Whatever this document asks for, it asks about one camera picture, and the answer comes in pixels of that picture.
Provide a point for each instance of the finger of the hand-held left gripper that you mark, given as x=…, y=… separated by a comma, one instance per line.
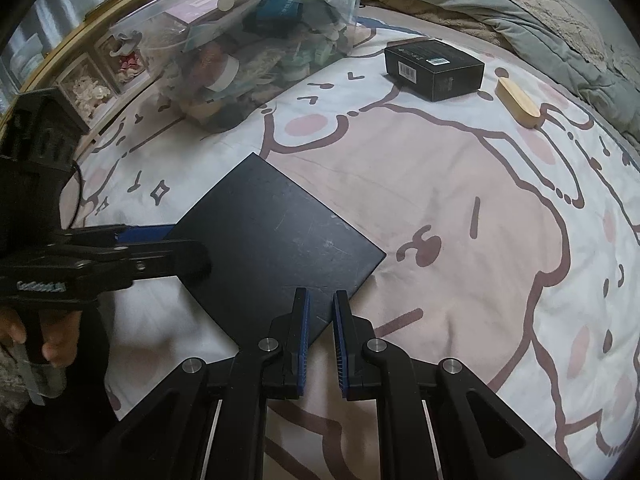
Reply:
x=175, y=257
x=145, y=232

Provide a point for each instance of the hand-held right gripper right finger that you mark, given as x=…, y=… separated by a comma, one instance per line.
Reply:
x=341, y=340

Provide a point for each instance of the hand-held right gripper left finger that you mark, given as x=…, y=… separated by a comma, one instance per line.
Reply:
x=304, y=340

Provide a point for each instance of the black board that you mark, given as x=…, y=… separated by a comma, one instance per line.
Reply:
x=270, y=240

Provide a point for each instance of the clear plastic storage bin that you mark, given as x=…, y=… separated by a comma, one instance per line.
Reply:
x=235, y=65

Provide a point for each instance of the black cardboard box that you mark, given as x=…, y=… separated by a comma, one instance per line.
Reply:
x=435, y=67

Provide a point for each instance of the oval wooden block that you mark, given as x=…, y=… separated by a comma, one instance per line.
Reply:
x=517, y=102

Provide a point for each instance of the person's left hand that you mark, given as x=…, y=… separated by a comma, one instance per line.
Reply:
x=60, y=345

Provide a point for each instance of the clear drawer organizer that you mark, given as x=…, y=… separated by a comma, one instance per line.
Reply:
x=95, y=85

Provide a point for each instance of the printed cartoon blanket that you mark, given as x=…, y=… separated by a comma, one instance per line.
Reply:
x=450, y=260

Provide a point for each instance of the white slatted panel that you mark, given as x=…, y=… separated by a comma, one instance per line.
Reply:
x=45, y=20

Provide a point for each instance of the pink flat box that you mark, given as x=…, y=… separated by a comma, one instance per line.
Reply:
x=200, y=10

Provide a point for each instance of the white round cap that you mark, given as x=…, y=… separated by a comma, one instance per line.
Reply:
x=226, y=2

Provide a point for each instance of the blue packet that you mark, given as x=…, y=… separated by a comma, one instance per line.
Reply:
x=285, y=2

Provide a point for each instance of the beige fluffy blanket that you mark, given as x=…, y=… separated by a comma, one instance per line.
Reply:
x=400, y=5

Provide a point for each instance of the grey duvet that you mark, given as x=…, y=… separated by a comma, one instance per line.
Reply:
x=540, y=35

